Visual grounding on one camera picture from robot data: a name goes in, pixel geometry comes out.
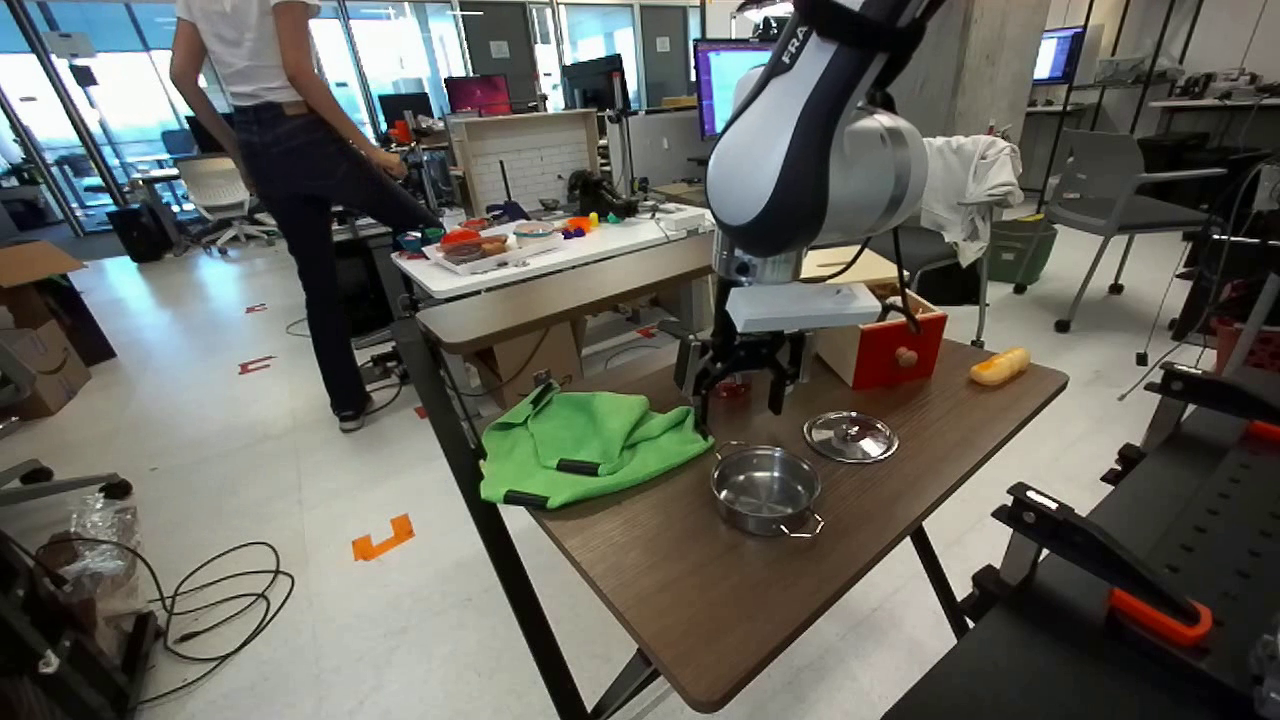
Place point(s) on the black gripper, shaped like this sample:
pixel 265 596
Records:
pixel 776 352

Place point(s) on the green cloth with black tabs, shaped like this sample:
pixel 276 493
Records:
pixel 556 450

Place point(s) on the white and navy robot arm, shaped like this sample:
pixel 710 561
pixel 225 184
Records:
pixel 807 163

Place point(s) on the round steel pot lid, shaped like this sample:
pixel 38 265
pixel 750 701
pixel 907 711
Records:
pixel 848 437

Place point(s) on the white cluttered desk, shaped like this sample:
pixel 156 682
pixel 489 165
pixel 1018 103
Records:
pixel 437 279

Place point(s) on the red and cream wooden box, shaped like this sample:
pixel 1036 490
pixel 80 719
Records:
pixel 888 350

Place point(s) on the yellow bread roll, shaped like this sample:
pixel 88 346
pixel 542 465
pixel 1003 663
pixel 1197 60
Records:
pixel 996 370

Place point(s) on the computer monitor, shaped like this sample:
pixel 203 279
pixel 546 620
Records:
pixel 720 65

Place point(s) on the grey office chair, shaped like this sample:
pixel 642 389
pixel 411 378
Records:
pixel 1102 184

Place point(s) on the person in white shirt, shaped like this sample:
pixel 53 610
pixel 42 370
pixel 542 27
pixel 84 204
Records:
pixel 253 81

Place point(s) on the steel pot with handles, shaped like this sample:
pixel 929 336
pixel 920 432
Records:
pixel 760 490

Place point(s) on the orange-handled black clamp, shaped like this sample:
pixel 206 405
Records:
pixel 1138 591

